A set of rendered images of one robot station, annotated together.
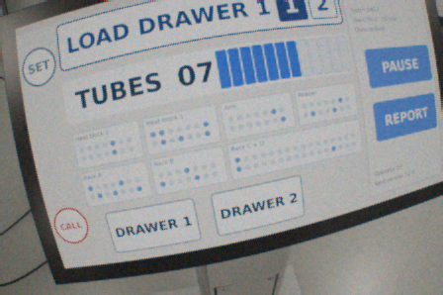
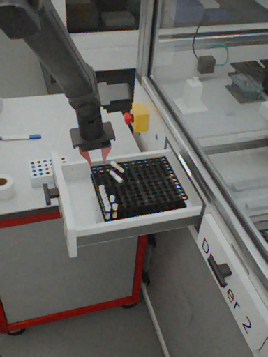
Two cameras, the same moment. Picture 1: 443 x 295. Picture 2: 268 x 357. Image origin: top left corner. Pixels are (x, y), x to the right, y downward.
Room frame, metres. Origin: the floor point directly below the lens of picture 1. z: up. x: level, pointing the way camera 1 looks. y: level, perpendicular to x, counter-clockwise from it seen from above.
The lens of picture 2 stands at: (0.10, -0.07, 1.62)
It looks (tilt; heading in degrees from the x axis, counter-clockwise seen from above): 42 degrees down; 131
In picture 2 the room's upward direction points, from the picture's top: 5 degrees clockwise
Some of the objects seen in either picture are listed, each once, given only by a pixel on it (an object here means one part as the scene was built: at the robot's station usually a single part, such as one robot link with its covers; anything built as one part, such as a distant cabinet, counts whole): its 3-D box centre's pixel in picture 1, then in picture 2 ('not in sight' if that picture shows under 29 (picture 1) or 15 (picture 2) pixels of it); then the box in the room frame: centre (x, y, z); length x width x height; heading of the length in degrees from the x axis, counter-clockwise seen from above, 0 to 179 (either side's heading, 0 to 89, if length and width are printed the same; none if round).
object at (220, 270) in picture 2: not in sight; (221, 270); (-0.08, 0.47, 0.91); 0.07 x 0.04 x 0.01; 150
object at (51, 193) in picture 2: not in sight; (51, 193); (-0.52, 0.35, 0.91); 0.07 x 0.04 x 0.01; 150
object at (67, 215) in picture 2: not in sight; (63, 200); (-0.50, 0.37, 0.87); 0.29 x 0.02 x 0.11; 150
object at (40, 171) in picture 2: not in sight; (49, 171); (-0.71, 0.48, 0.78); 0.12 x 0.08 x 0.04; 62
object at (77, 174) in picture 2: not in sight; (139, 191); (-0.40, 0.55, 0.86); 0.40 x 0.26 x 0.06; 60
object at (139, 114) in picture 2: not in sight; (138, 117); (-0.64, 0.80, 0.88); 0.07 x 0.05 x 0.07; 150
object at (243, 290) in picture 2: not in sight; (229, 277); (-0.07, 0.49, 0.87); 0.29 x 0.02 x 0.11; 150
